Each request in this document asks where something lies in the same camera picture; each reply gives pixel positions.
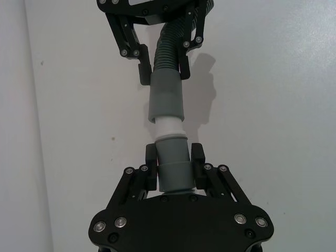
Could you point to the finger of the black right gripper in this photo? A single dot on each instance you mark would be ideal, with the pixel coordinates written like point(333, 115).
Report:
point(128, 39)
point(195, 29)

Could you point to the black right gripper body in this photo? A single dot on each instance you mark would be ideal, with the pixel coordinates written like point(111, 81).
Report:
point(155, 10)

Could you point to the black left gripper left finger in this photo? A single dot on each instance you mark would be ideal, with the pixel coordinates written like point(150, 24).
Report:
point(151, 173)

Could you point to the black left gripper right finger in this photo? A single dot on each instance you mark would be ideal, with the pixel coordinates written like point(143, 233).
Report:
point(197, 168)

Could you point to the white plastic tube connector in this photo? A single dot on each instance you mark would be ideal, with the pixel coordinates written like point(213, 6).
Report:
point(169, 128)

